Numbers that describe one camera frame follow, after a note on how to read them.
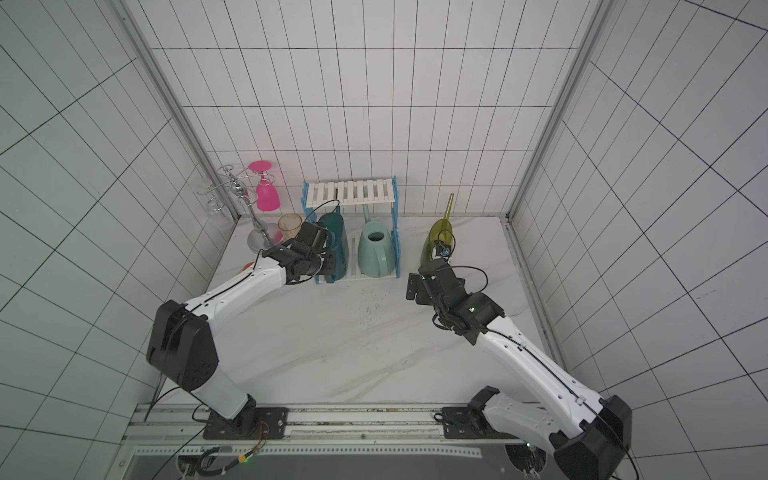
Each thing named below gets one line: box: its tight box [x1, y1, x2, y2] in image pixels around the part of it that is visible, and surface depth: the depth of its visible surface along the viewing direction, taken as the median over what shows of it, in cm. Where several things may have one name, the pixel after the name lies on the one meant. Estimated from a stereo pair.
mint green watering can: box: [357, 204, 395, 278], surface depth 92 cm
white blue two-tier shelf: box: [300, 176, 401, 282], surface depth 92 cm
